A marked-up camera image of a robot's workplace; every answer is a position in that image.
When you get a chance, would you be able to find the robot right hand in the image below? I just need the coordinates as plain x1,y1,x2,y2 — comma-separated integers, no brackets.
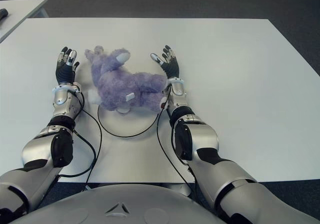
149,44,181,79

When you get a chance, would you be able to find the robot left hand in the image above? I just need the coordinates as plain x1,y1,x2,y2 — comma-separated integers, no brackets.
54,46,80,85

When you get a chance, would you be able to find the purple plush bunny doll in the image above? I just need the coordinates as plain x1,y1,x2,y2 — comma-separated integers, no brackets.
84,45,169,114

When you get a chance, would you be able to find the white plate black rim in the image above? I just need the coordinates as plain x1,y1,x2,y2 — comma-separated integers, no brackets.
97,101,162,138

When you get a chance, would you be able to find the white side table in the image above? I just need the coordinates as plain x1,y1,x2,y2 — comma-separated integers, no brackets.
0,0,48,43

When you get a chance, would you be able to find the grey robot torso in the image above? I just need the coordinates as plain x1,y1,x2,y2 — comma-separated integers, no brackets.
14,184,223,224

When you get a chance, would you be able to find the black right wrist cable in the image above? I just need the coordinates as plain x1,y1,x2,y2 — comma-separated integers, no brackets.
156,85,201,202

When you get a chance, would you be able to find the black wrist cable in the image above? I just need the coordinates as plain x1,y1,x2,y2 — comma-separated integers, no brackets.
74,90,103,192
156,85,201,202

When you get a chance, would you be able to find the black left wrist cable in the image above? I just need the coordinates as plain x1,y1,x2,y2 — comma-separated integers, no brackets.
74,90,103,192

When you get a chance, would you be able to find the black right forearm cable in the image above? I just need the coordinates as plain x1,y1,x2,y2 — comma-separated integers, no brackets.
166,104,201,197

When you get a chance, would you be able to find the black left elbow cable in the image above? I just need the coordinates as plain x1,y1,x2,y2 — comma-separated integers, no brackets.
58,130,98,179

